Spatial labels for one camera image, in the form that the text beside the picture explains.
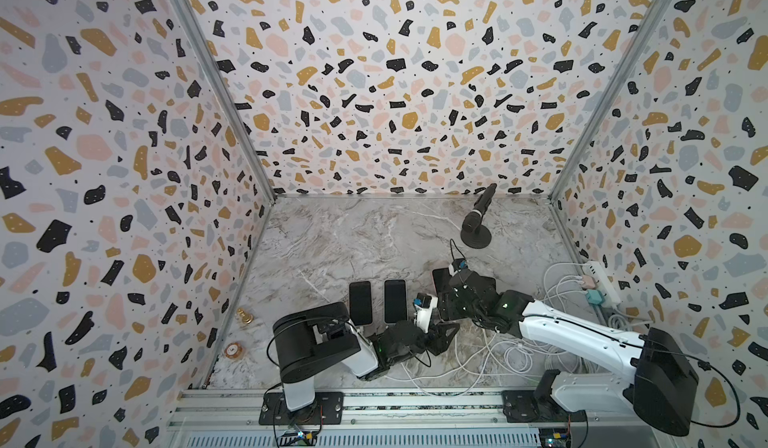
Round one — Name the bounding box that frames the white power strip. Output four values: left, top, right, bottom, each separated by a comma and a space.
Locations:
583, 261, 622, 306

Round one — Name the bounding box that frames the pink charger plug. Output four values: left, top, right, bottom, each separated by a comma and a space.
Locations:
580, 275, 597, 290

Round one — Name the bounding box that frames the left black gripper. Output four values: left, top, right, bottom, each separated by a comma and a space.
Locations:
387, 317, 462, 370

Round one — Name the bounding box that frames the teal charger plug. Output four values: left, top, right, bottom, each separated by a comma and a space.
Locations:
585, 289, 605, 306

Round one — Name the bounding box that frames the grey power strip cord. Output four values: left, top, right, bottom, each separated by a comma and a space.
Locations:
605, 303, 652, 353

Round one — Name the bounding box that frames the round copper tape roll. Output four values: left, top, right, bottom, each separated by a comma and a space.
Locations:
224, 342, 244, 359

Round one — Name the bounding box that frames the black phone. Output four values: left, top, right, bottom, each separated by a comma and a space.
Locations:
432, 268, 456, 307
348, 281, 373, 327
384, 279, 408, 324

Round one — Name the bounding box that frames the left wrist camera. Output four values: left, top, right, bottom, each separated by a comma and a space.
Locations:
413, 292, 438, 333

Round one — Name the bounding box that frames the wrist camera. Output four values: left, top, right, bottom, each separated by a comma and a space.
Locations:
449, 258, 468, 274
413, 292, 438, 333

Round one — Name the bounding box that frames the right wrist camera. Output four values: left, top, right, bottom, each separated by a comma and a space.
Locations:
449, 258, 468, 274

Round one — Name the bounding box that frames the small gold figurine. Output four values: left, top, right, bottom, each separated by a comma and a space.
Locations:
236, 307, 254, 325

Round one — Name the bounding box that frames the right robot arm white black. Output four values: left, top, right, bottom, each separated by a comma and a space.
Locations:
432, 268, 699, 437

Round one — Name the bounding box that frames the black microphone on stand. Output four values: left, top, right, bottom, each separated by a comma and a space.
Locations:
460, 183, 497, 249

